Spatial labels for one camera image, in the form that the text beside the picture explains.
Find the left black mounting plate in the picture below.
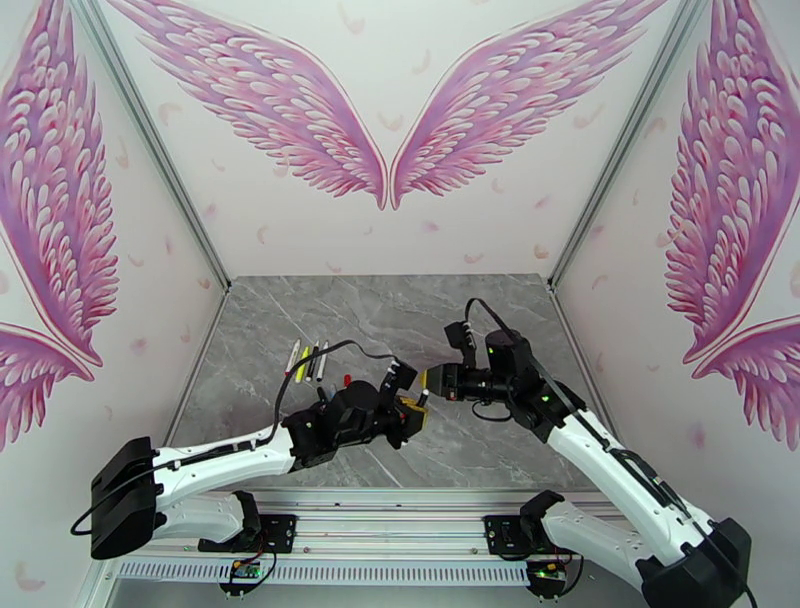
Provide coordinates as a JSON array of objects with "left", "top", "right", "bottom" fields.
[{"left": 198, "top": 513, "right": 297, "bottom": 556}]

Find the black mounting plate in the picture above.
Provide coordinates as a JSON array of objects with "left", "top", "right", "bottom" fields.
[
  {"left": 484, "top": 513, "right": 586, "bottom": 559},
  {"left": 198, "top": 513, "right": 297, "bottom": 556}
]

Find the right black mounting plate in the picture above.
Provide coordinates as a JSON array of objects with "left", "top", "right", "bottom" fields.
[{"left": 484, "top": 513, "right": 586, "bottom": 559}]

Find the left small circuit board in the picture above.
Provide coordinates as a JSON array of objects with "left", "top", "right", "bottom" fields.
[{"left": 217, "top": 559, "right": 267, "bottom": 592}]

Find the small circuit board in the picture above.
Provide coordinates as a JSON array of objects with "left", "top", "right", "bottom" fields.
[
  {"left": 217, "top": 559, "right": 267, "bottom": 592},
  {"left": 524, "top": 559, "right": 573, "bottom": 592}
]

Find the right small circuit board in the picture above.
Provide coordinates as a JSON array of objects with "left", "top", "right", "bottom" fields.
[{"left": 524, "top": 559, "right": 573, "bottom": 592}]

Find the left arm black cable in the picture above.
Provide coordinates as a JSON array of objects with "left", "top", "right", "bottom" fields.
[{"left": 69, "top": 340, "right": 396, "bottom": 539}]

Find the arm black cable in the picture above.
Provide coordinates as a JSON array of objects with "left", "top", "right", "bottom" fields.
[
  {"left": 69, "top": 340, "right": 396, "bottom": 539},
  {"left": 465, "top": 297, "right": 761, "bottom": 608}
]

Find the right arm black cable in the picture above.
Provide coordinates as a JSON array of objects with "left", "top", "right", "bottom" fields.
[{"left": 465, "top": 297, "right": 761, "bottom": 608}]

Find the right aluminium side rail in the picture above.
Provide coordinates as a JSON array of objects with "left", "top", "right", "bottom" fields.
[{"left": 548, "top": 288, "right": 601, "bottom": 408}]

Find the aluminium side rail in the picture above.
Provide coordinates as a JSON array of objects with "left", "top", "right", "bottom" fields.
[
  {"left": 159, "top": 290, "right": 231, "bottom": 448},
  {"left": 548, "top": 288, "right": 601, "bottom": 408}
]

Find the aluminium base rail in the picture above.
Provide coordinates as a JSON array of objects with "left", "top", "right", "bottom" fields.
[{"left": 106, "top": 489, "right": 651, "bottom": 564}]

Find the white perforated cable duct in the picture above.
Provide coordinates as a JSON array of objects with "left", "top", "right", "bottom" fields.
[{"left": 118, "top": 559, "right": 533, "bottom": 587}]

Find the left aluminium side rail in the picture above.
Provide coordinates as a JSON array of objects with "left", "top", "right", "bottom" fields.
[{"left": 159, "top": 290, "right": 231, "bottom": 448}]

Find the right aluminium corner post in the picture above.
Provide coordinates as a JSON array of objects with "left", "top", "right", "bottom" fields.
[{"left": 548, "top": 0, "right": 717, "bottom": 294}]

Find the aluminium corner post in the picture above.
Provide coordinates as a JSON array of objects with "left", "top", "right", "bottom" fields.
[
  {"left": 68, "top": 0, "right": 234, "bottom": 294},
  {"left": 548, "top": 0, "right": 717, "bottom": 294}
]

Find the left aluminium corner post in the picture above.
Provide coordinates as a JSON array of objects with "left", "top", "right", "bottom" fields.
[{"left": 68, "top": 0, "right": 234, "bottom": 294}]

